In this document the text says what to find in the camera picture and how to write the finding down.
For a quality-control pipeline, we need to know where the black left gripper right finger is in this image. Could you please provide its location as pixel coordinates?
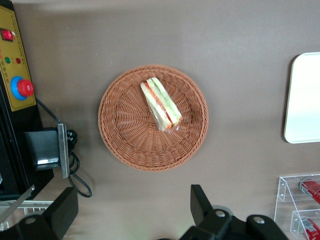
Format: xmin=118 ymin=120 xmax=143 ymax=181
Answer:
xmin=179 ymin=184 xmax=290 ymax=240

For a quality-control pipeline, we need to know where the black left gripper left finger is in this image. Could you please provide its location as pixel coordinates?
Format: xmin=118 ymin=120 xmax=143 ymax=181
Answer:
xmin=0 ymin=186 xmax=80 ymax=240

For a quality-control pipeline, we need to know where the plastic-wrapped triangle sandwich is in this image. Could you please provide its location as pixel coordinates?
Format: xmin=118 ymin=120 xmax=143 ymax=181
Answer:
xmin=139 ymin=76 xmax=183 ymax=133

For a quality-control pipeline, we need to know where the round brown wicker basket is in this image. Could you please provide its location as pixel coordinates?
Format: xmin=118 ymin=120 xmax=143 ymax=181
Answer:
xmin=97 ymin=64 xmax=210 ymax=173

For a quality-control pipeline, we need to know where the beige plastic serving tray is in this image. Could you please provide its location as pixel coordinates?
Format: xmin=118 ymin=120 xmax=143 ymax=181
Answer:
xmin=283 ymin=51 xmax=320 ymax=144

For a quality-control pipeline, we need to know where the grey metal bar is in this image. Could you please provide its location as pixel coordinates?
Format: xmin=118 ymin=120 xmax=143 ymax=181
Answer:
xmin=0 ymin=184 xmax=36 ymax=226

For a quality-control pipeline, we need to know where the black box with shiny face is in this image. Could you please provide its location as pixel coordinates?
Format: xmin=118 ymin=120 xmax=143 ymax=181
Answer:
xmin=24 ymin=128 xmax=61 ymax=172

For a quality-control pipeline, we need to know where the clear acrylic bottle rack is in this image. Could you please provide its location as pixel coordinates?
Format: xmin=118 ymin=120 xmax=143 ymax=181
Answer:
xmin=273 ymin=172 xmax=320 ymax=237

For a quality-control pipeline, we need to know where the red cola bottle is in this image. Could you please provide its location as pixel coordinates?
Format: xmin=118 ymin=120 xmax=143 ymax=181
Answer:
xmin=298 ymin=177 xmax=320 ymax=202
xmin=296 ymin=216 xmax=320 ymax=240

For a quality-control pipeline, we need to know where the yellow black control box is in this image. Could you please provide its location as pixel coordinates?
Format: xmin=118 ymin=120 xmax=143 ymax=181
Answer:
xmin=0 ymin=0 xmax=55 ymax=201

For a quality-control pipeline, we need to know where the white wire snack rack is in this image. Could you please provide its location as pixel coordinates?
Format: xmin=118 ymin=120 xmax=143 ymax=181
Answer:
xmin=0 ymin=199 xmax=55 ymax=232

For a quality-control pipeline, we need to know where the black power cable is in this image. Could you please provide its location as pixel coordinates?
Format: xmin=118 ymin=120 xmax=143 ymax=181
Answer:
xmin=35 ymin=97 xmax=93 ymax=199

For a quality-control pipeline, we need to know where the grey metal plate bracket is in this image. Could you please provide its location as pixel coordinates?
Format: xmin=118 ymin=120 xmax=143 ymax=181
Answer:
xmin=57 ymin=122 xmax=71 ymax=179

